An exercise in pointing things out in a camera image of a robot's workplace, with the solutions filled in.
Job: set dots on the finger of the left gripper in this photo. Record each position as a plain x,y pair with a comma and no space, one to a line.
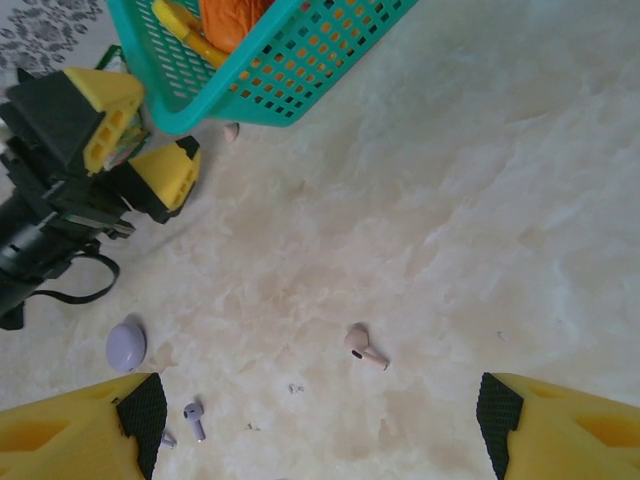
60,115
160,180

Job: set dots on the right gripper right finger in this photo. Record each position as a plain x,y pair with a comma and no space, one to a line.
575,440

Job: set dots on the yellow toy fruit slice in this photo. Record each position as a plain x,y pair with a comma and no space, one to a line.
170,15

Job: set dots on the orange toy fruit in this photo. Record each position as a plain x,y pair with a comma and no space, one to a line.
230,20

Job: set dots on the teal plastic mesh basket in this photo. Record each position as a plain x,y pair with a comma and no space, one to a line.
172,120

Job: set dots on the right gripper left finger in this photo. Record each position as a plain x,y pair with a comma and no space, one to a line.
60,440

